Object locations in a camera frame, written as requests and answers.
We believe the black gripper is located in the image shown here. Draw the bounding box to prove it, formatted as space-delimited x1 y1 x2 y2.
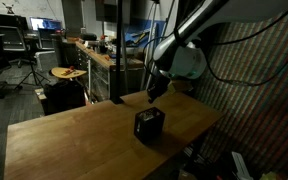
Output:
146 70 172 105

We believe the black mesh basket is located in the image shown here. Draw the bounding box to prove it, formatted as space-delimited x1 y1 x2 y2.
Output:
133 106 166 145

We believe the black vertical pole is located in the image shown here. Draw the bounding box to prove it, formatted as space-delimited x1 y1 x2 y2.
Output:
109 0 125 105

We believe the wooden workbench with drawers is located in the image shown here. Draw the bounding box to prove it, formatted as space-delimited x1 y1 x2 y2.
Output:
74 39 145 101

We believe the yellow black tool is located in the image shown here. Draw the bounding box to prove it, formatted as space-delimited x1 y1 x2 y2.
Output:
130 29 151 45

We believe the silver metal tripod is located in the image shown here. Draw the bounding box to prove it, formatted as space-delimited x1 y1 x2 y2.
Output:
140 0 177 91

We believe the blue panel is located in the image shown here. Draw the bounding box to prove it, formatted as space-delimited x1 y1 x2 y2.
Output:
123 19 168 48

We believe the black cup with red item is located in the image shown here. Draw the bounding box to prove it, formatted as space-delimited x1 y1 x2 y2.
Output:
98 34 109 54

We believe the small red item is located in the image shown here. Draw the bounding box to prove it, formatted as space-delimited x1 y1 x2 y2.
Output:
62 65 77 76

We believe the black storage box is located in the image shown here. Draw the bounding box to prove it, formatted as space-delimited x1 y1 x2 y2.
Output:
43 79 87 116

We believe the round wooden stool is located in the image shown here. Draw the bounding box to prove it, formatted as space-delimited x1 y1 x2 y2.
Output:
50 65 88 81

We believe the black case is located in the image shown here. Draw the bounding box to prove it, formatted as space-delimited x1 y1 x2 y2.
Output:
81 32 98 42

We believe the multicolour striped curtain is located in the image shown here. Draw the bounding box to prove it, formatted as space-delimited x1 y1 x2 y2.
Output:
183 3 288 180

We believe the small cardboard box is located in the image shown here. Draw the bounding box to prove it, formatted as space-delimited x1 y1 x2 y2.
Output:
34 87 48 101

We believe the white computer case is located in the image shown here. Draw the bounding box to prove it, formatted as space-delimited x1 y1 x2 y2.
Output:
35 50 59 73

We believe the black tripod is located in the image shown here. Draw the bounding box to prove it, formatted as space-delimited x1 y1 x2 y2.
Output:
13 31 52 91

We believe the monitor with blue screen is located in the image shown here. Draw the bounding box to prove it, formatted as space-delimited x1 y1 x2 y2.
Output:
29 16 63 32

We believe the small yellow item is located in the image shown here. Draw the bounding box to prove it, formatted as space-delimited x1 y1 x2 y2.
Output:
259 171 278 180

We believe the grey mesh office chair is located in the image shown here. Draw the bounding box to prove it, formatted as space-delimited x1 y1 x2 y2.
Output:
0 24 35 68

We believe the black computer monitor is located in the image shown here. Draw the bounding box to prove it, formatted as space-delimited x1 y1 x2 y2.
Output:
0 12 29 33

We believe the small drone model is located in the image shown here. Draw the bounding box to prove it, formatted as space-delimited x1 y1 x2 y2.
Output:
2 1 17 15

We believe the black wall screen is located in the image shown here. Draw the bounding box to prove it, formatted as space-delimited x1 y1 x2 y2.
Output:
95 0 132 24

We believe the white plastic bracket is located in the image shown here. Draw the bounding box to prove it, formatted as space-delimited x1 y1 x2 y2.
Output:
231 151 253 180

